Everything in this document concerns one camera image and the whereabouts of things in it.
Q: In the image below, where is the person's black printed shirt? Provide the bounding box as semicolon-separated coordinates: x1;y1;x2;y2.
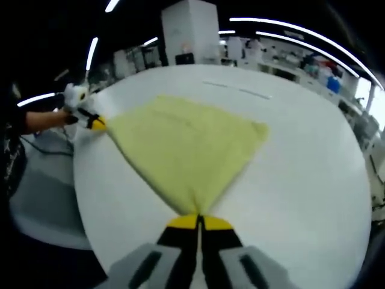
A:
0;83;30;197

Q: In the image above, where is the short ceiling light strip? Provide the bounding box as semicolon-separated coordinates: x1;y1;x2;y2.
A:
256;30;361;78

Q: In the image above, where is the yellow grey blue garment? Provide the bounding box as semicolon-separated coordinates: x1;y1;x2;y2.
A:
103;94;271;216

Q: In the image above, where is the person's left hand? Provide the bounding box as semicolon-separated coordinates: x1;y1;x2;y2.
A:
53;108;79;129

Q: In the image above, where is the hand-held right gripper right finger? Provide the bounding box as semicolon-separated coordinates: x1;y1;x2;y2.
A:
199;214;291;289

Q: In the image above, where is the long ceiling light strip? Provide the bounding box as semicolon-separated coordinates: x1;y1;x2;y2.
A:
229;17;385;90

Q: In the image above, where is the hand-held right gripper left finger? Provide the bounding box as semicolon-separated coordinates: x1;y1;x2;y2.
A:
103;214;202;289

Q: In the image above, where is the black cable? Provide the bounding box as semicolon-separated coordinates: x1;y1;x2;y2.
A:
20;131;75;158

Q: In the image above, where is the blue storage bin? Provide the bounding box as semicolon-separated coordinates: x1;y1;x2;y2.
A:
327;76;341;93

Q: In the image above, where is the black chair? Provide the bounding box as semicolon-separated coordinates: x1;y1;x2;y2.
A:
174;53;195;66

